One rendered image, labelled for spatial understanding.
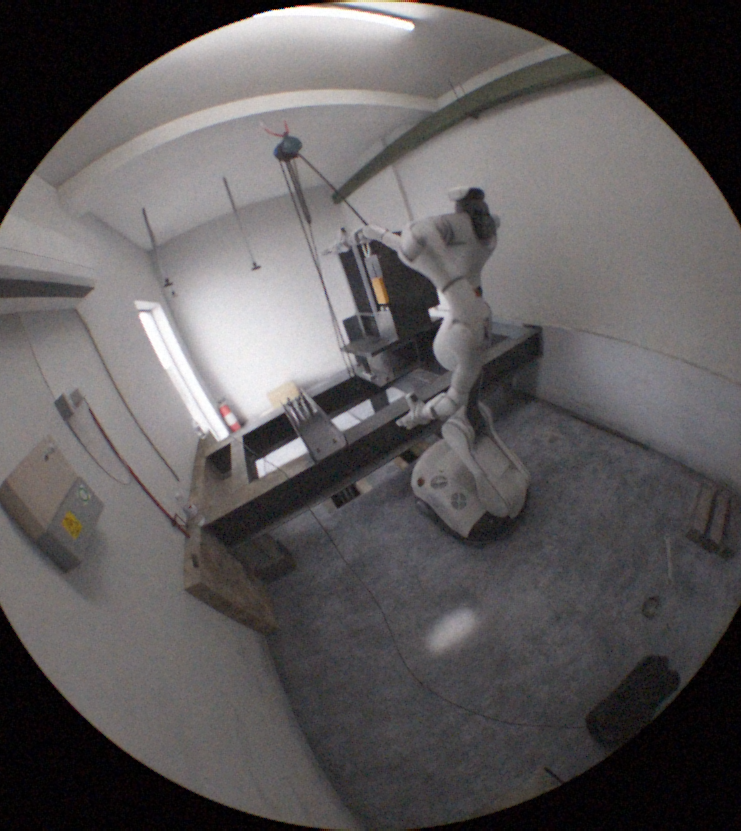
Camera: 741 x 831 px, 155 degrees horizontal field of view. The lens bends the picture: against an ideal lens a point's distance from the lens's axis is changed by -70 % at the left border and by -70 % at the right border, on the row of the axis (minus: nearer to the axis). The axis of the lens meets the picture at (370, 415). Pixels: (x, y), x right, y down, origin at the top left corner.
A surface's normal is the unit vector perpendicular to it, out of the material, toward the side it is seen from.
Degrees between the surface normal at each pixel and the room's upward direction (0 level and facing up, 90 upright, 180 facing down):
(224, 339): 90
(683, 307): 90
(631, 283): 90
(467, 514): 38
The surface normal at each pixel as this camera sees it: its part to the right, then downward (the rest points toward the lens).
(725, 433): -0.84, 0.48
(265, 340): 0.46, 0.34
